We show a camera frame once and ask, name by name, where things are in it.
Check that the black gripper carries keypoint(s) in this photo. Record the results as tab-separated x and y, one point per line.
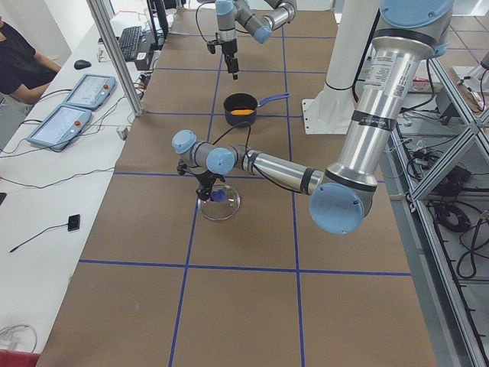
206	180
229	49

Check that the glass pot lid blue knob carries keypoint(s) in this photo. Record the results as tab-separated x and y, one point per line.
224	203

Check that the dark blue saucepan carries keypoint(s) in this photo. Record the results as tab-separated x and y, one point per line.
242	107

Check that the yellow corn cob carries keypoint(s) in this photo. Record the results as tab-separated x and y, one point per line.
241	112

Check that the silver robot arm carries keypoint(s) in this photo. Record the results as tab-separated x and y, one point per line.
341	195
228	13

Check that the black keyboard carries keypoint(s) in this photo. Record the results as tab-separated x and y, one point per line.
129	42

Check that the small black square device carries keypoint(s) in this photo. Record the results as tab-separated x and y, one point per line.
73	222

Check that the far teach pendant tablet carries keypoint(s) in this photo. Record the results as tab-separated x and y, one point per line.
91	91

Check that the teach pendant tablet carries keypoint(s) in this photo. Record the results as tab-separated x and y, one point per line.
91	91
60	127

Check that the black computer mouse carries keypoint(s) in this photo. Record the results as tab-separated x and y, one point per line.
81	64

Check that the near teach pendant tablet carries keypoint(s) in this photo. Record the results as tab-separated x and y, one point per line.
60	127

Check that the person in black shirt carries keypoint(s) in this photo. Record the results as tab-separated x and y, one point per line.
25	72

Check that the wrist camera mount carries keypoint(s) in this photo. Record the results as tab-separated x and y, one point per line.
213	45
183	168

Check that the aluminium frame post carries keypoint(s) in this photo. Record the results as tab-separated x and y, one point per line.
103	24

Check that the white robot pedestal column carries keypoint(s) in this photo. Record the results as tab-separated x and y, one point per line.
330	112

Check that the aluminium side frame rack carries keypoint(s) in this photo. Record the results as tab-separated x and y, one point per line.
436	170

